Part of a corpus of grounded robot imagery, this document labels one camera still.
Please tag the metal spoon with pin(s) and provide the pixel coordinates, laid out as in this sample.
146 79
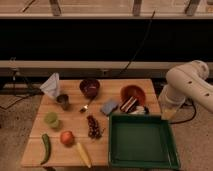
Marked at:
85 107

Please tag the green tray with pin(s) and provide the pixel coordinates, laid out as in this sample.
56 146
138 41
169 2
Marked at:
141 141

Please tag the blue sponge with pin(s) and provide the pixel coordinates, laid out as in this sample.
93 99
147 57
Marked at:
109 106

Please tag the dark purple grape bunch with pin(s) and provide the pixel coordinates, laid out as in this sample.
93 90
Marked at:
94 128

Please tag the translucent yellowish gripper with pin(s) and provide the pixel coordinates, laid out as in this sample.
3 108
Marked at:
169 110

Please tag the small metal cup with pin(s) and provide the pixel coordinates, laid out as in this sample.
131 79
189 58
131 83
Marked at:
63 100

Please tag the white folded cloth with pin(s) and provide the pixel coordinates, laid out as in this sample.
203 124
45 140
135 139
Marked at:
51 87

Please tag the white black small object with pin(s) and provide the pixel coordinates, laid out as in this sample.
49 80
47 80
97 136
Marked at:
141 110

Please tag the dark maroon bowl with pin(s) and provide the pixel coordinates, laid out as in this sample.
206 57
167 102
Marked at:
89 87

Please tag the green plastic cup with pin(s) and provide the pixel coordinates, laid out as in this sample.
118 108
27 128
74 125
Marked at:
51 119

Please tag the red apple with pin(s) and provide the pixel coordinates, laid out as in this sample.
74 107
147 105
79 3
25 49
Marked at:
67 138

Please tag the green chili pepper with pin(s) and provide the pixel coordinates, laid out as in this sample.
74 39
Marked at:
47 146

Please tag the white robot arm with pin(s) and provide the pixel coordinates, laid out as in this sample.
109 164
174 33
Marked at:
186 81

